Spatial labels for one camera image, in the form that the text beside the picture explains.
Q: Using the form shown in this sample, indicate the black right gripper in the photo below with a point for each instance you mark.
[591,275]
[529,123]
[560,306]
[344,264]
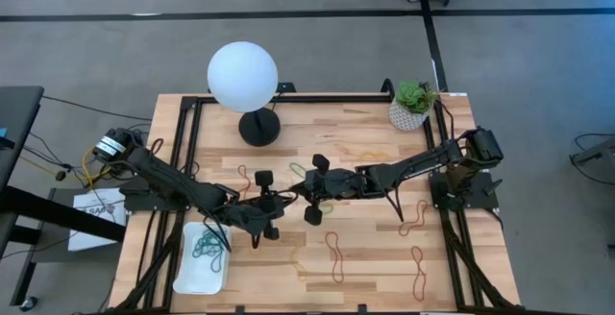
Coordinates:
[331,185]

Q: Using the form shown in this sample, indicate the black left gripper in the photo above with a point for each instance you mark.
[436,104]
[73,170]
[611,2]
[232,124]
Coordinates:
[259,211]

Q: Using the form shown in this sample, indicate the red rubber band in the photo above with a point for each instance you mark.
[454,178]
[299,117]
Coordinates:
[246,184]
[417,219]
[419,272]
[336,259]

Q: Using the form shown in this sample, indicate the teal rubber band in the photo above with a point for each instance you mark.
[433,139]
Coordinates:
[199,249]
[211,238]
[207,247]
[217,263]

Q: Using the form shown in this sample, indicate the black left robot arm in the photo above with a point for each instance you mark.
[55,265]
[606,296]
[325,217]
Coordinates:
[163,180]

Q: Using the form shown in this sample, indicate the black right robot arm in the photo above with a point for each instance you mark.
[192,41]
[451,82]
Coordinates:
[423,161]

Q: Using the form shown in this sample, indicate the white plastic bin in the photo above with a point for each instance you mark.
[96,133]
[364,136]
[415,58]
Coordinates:
[202,281]

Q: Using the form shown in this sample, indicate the potted plant in patterned planter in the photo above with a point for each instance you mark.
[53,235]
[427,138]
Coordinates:
[408,115]

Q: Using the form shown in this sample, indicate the white globe table lamp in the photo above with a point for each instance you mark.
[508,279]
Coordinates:
[242,77]

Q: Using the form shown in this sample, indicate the white printed paper sheet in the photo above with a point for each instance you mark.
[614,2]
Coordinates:
[84,200]

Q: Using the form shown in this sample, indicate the black floor tape strip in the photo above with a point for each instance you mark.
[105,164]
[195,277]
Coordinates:
[432,46]

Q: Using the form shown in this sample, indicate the black caster wheel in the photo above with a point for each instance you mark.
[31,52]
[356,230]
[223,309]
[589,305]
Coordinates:
[29,303]

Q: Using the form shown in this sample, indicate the black desk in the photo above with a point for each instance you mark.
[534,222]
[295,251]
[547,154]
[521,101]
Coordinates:
[19,113]

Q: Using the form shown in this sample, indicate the blue object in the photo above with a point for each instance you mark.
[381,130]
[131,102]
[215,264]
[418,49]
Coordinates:
[3,137]

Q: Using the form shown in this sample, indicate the grey stand foot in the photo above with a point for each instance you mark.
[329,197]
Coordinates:
[600,154]

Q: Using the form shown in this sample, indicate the black table edge bracket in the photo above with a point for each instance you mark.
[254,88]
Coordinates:
[239,309]
[362,308]

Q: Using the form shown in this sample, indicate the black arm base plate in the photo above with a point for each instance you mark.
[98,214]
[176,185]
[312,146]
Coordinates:
[139,202]
[485,200]

